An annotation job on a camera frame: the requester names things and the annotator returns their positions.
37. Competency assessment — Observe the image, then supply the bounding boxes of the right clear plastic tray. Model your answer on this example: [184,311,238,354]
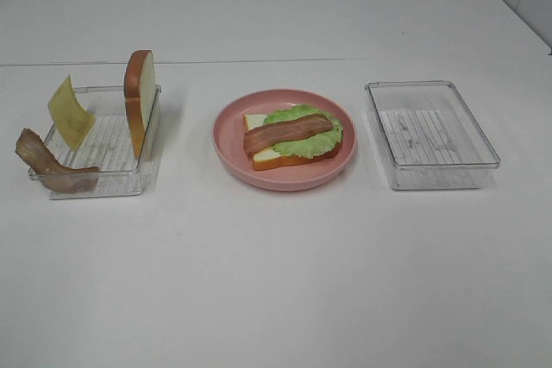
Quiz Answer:
[365,80,500,190]

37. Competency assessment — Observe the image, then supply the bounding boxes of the yellow cheese slice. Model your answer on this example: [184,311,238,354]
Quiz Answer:
[47,76,96,150]

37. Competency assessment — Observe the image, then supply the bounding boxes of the bacon strip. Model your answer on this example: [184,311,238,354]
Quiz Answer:
[243,113,333,156]
[15,128,99,194]

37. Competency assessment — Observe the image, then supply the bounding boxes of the pink round plate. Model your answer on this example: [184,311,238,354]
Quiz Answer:
[212,89,357,191]

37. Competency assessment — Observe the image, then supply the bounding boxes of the green lettuce leaf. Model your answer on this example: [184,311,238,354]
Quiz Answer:
[262,104,342,159]

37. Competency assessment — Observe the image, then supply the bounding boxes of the left clear plastic tray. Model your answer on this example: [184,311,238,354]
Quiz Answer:
[28,86,162,200]

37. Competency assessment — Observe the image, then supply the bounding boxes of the clear plastic tray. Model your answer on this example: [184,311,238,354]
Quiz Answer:
[28,86,162,200]
[365,80,500,190]

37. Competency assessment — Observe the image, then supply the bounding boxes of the bread slice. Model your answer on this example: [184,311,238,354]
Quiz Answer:
[123,50,156,159]
[243,114,342,171]

